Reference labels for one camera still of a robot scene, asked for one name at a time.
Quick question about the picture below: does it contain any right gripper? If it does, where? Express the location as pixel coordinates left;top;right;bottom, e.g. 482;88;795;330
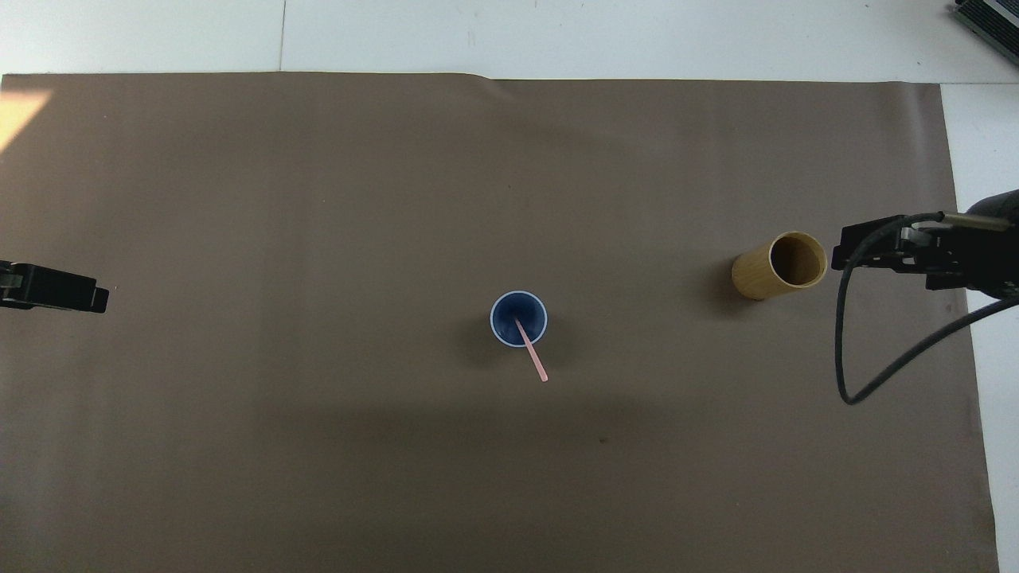
831;189;1019;302

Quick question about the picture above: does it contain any blue cup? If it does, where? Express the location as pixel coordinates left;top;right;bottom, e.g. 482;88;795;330
489;290;549;349

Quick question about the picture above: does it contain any wooden cylinder cup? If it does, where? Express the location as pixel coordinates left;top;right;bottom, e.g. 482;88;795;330
730;230;830;302

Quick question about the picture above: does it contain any black cable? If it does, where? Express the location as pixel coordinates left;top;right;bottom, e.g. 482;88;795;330
834;210;1019;407

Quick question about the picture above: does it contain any grey ribbed device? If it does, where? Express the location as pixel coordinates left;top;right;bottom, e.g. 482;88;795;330
953;0;1019;45

